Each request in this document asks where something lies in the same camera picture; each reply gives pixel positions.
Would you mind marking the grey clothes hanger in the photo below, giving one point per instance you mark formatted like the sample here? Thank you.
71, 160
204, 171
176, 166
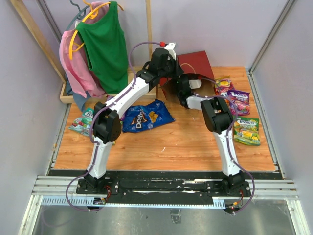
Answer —
81, 13

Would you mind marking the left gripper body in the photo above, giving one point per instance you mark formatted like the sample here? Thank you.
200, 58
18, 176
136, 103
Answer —
171, 70

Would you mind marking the orange snack packet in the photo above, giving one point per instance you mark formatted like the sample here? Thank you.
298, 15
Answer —
222, 86

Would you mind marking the aluminium corner profile right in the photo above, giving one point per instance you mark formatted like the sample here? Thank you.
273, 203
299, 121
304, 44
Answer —
276, 27

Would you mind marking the blue grey cloth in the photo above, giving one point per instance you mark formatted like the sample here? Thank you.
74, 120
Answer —
78, 99

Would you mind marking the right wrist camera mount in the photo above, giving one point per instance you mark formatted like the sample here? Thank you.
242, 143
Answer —
195, 83

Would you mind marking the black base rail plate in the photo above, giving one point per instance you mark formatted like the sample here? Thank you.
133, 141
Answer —
152, 187

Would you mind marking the green tank top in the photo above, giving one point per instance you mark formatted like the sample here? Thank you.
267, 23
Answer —
113, 74

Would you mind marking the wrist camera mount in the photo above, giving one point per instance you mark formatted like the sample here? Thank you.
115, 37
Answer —
170, 47
195, 83

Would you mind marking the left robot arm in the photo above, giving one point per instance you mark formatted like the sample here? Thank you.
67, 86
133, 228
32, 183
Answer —
106, 126

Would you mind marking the red brown paper bag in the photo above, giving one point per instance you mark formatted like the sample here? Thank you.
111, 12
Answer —
195, 65

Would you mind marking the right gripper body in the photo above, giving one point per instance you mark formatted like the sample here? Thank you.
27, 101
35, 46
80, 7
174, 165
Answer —
178, 92

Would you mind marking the pink shirt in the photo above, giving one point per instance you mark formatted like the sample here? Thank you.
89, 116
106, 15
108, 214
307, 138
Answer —
81, 79

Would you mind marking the wooden rack frame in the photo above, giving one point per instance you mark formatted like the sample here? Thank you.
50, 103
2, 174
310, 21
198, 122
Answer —
135, 22

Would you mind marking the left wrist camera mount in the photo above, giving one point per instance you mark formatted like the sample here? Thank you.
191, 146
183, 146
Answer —
170, 47

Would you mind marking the aluminium corner profile left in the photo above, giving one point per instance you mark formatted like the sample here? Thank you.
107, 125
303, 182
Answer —
49, 17

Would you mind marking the teal snack packet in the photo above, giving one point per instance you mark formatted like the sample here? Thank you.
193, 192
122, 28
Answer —
82, 124

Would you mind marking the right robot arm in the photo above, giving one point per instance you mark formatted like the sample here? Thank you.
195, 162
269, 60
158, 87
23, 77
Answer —
218, 120

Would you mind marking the blue Doritos chip bag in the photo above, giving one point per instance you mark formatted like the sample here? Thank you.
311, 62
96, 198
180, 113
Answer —
141, 118

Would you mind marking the aluminium corner profile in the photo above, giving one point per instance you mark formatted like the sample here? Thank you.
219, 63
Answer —
276, 27
49, 17

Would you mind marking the yellow clothes hanger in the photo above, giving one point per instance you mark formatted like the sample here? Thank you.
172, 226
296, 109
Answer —
101, 37

